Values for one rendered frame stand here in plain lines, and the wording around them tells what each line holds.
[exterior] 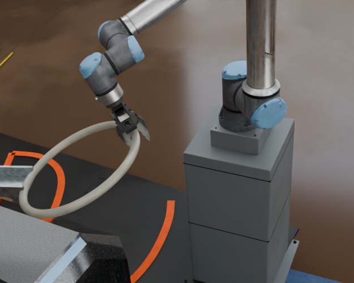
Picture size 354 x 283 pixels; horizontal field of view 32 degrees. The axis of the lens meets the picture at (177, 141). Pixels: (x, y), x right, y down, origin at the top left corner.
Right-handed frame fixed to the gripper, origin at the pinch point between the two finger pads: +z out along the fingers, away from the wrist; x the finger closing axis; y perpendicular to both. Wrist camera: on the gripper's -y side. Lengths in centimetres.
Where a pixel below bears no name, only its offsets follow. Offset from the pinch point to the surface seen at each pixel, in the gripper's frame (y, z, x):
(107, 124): 14.4, -7.0, 6.5
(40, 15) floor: 406, 41, 6
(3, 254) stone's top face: 12, 14, 67
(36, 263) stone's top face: 3, 20, 57
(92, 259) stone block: 5, 34, 40
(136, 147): -12.9, -6.7, 2.4
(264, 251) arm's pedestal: 19, 93, -23
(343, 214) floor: 63, 143, -78
